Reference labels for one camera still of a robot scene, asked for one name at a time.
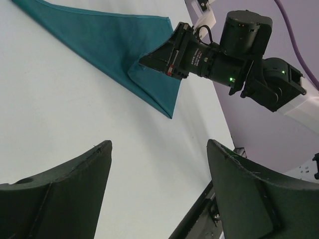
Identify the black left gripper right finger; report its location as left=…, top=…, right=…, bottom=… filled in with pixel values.
left=207, top=139, right=319, bottom=239

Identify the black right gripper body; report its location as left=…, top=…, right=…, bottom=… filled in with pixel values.
left=165, top=10, right=273, bottom=94

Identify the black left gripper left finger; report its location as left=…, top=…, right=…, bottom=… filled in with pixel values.
left=0, top=140, right=112, bottom=239

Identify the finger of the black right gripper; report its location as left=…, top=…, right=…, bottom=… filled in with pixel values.
left=150, top=22, right=184, bottom=57
left=139, top=43, right=172, bottom=73

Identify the teal cloth napkin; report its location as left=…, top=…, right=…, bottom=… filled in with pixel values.
left=15, top=0, right=180, bottom=118

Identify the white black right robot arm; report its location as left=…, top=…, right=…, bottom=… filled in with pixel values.
left=139, top=10, right=319, bottom=132

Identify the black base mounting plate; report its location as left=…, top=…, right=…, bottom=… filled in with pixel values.
left=169, top=182, right=224, bottom=239

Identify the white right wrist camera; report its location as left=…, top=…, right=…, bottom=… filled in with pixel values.
left=185, top=0, right=216, bottom=29

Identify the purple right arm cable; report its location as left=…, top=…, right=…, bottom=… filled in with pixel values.
left=273, top=0, right=319, bottom=91

